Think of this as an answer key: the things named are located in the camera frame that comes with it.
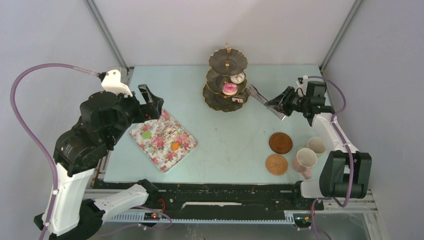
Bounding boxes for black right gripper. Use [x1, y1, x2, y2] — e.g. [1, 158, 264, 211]
[264, 86, 310, 117]

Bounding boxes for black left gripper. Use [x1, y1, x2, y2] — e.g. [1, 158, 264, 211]
[108, 83, 165, 145]

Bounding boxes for stainless steel serving tongs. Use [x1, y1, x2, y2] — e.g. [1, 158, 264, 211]
[246, 84, 287, 121]

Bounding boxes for small orange pastry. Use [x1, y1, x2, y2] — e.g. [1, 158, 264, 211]
[170, 141, 180, 151]

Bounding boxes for chocolate drizzled donut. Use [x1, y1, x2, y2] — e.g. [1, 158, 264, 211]
[230, 72, 246, 85]

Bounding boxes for orange tart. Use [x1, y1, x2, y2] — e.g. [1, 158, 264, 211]
[222, 83, 238, 96]

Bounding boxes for three tier dessert stand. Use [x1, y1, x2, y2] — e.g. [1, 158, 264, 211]
[202, 42, 249, 113]

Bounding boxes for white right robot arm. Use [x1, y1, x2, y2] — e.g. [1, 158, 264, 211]
[264, 80, 372, 209]

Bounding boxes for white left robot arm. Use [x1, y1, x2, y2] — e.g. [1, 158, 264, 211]
[34, 67, 164, 240]

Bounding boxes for green macaron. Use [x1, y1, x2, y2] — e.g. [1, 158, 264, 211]
[141, 130, 152, 140]

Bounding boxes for floral square tray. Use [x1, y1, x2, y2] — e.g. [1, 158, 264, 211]
[129, 109, 198, 173]

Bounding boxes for woven rattan coaster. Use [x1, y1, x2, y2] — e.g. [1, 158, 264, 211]
[268, 132, 293, 155]
[265, 154, 289, 176]

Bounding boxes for cream paper cup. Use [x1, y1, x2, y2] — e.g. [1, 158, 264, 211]
[307, 136, 327, 158]

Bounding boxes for pink mug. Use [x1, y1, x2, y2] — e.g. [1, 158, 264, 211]
[292, 148, 318, 180]

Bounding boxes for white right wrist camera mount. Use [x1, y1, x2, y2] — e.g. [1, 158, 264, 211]
[296, 75, 309, 88]

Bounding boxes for left aluminium frame post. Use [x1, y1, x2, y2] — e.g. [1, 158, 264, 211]
[83, 0, 130, 70]

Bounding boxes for aluminium frame post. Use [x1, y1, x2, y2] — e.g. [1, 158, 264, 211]
[83, 0, 130, 70]
[319, 0, 365, 74]

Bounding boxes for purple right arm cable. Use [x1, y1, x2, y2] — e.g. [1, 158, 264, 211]
[303, 76, 355, 240]

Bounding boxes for right aluminium frame post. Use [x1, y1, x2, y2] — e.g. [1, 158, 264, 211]
[319, 0, 365, 74]

